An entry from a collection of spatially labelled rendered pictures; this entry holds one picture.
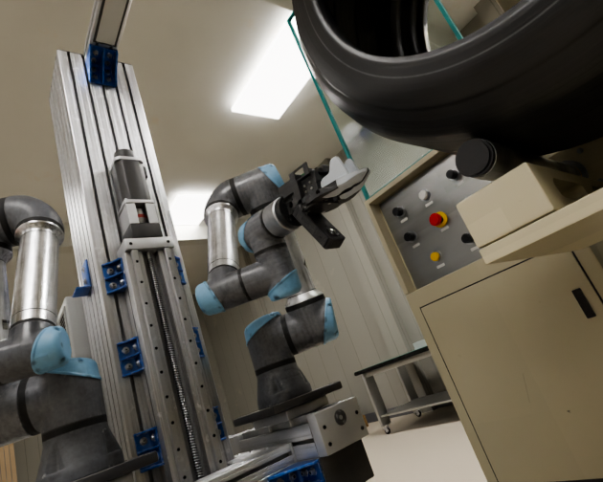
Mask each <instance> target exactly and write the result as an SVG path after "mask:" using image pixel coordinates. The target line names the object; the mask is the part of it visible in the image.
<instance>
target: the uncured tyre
mask: <svg viewBox="0 0 603 482"><path fill-rule="evenodd" d="M292 5H293V10H294V14H295V19H296V25H297V30H298V35H299V39H300V43H301V48H302V51H303V54H304V57H305V59H306V62H307V64H308V66H309V69H310V71H311V73H312V75H313V76H314V78H315V79H316V81H317V82H318V84H319V85H320V87H321V88H322V90H323V91H324V93H325V94H326V95H327V96H328V97H329V99H330V100H331V101H332V102H333V103H334V104H335V105H336V106H337V107H339V108H340V109H341V110H342V111H343V112H345V113H346V114H347V115H348V116H350V117H351V118H352V119H353V120H355V121H356V122H358V123H359V124H361V125H362V126H364V127H365V128H366V129H368V130H369V131H371V132H373V133H375V134H377V135H380V136H382V137H384V138H387V139H390V140H393V141H396V142H402V143H407V144H411V145H416V146H420V147H425V148H429V149H433V150H437V151H441V152H446V153H450V154H455V155H457V153H454V152H449V151H445V150H450V151H458V149H459V148H460V147H461V145H462V144H464V143H465V142H467V141H469V140H471V139H484V140H488V141H490V142H496V143H499V144H502V145H506V146H509V147H512V148H516V149H519V150H522V151H524V152H528V153H531V154H534V155H538V156H542V155H546V154H551V153H555V152H559V151H563V150H566V149H570V148H573V147H575V146H578V145H581V144H584V143H587V142H591V141H594V140H596V139H599V138H602V137H603V0H521V1H520V2H518V3H517V4H516V5H515V6H513V7H512V8H511V9H509V10H508V11H506V12H505V13H503V14H502V15H501V16H499V17H498V18H496V19H495V20H493V21H492V22H490V23H488V24H487V25H485V26H484V27H482V28H480V29H479V30H477V31H475V32H473V33H471V34H469V35H467V36H465V37H463V38H462V39H460V40H458V41H456V42H453V43H451V44H449V45H446V46H444V47H441V48H438V49H435V50H432V51H431V48H430V43H429V38H428V27H427V17H428V6H429V0H292Z"/></svg>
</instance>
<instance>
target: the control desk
mask: <svg viewBox="0 0 603 482"><path fill-rule="evenodd" d="M491 183H492V181H485V180H480V179H473V178H469V177H465V176H463V175H462V174H460V173H459V171H458V169H457V167H456V155H455V154H450V153H446V152H441V151H437V150H432V151H431V152H430V153H428V154H427V155H426V156H424V157H423V158H422V159H421V160H419V161H418V162H417V163H415V164H414V165H412V166H411V167H410V168H408V169H407V170H406V171H404V172H403V173H402V174H401V175H399V176H398V177H397V178H395V179H394V180H393V181H391V182H390V183H389V184H387V185H386V186H385V187H383V188H382V189H381V190H379V191H378V192H377V193H375V194H374V195H373V196H371V197H370V198H369V199H367V200H366V201H365V203H364V204H365V206H366V208H367V210H368V214H369V216H370V218H371V221H372V223H373V225H374V227H375V229H376V231H377V233H378V236H379V238H380V240H381V242H382V245H383V247H384V249H385V252H386V254H387V256H388V258H389V261H390V263H391V265H392V268H393V270H394V272H395V275H396V277H397V279H398V281H399V284H400V286H401V288H402V290H403V293H404V295H405V296H406V299H407V300H408V302H409V304H410V307H411V309H412V311H413V315H414V317H415V319H416V322H417V324H418V326H419V328H420V331H421V333H422V335H423V337H424V340H425V341H426V343H427V346H428V348H429V350H430V352H431V355H432V357H433V359H434V361H435V365H436V367H437V370H438V372H439V374H440V376H441V379H442V381H443V382H444V384H445V387H446V389H447V391H448V394H449V396H450V398H451V400H452V403H453V405H454V407H455V409H456V412H457V414H458V417H459V419H460V421H461V423H462V426H463V428H464V430H465V432H466V435H467V437H468V439H469V441H470V444H471V446H472V448H473V451H474V453H475V454H476V456H477V459H478V461H479V463H480V467H481V469H482V471H483V474H484V476H485V478H486V480H487V482H603V240H602V241H600V242H597V243H595V244H593V245H590V246H588V247H587V248H584V249H582V250H579V251H573V252H562V253H556V254H550V255H544V256H537V257H531V258H526V259H520V260H513V261H507V262H502V263H496V264H489V265H486V264H485V262H484V260H483V258H482V256H481V255H480V250H481V249H483V248H478V247H477V245H476V243H475V241H474V239H473V237H472V235H471V233H470V232H469V230H468V229H467V227H466V225H465V223H464V221H463V219H462V217H461V215H460V213H459V212H458V209H457V204H458V203H460V202H461V201H463V200H464V199H466V198H468V197H469V196H471V195H472V194H474V193H476V192H477V191H479V190H480V189H482V188H484V187H485V186H488V185H489V184H491Z"/></svg>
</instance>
